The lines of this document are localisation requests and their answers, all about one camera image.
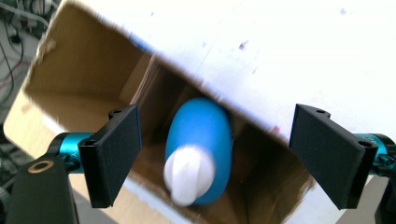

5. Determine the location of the brown cardboard box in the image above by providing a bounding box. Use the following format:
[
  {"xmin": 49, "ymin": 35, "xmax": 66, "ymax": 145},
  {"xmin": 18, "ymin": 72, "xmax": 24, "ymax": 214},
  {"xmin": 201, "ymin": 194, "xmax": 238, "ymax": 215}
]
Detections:
[{"xmin": 3, "ymin": 0, "xmax": 316, "ymax": 224}]

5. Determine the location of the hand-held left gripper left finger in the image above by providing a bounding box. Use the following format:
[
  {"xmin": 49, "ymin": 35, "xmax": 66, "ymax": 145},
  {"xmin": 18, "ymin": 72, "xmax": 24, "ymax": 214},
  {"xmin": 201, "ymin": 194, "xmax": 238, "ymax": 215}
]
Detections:
[{"xmin": 78, "ymin": 104, "xmax": 143, "ymax": 209}]

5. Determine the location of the blue bottle with white cap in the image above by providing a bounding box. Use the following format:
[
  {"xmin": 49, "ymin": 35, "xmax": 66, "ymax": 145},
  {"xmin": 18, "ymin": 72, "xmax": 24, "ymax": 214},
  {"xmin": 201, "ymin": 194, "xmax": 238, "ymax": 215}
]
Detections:
[{"xmin": 163, "ymin": 96, "xmax": 234, "ymax": 207}]

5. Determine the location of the thin black cable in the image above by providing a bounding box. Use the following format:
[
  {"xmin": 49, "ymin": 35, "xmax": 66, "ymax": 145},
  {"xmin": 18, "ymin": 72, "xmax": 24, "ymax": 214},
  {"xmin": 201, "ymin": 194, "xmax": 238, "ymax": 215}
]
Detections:
[{"xmin": 0, "ymin": 41, "xmax": 26, "ymax": 105}]

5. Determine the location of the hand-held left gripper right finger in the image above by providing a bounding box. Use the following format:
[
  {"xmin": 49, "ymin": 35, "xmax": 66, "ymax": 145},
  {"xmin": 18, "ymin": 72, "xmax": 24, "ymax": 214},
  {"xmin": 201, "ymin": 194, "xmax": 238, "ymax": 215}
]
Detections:
[{"xmin": 288, "ymin": 104, "xmax": 379, "ymax": 210}]

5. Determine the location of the white cable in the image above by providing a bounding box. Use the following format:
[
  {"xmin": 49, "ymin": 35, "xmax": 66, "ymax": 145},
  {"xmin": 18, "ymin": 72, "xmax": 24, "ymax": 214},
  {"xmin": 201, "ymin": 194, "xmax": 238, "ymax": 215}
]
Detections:
[{"xmin": 0, "ymin": 2, "xmax": 60, "ymax": 30}]

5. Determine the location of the open cardboard box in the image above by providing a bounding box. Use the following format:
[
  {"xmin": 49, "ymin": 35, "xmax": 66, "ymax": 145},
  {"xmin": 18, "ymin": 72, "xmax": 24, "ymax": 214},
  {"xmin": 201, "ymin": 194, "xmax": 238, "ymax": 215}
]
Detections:
[{"xmin": 64, "ymin": 0, "xmax": 396, "ymax": 224}]

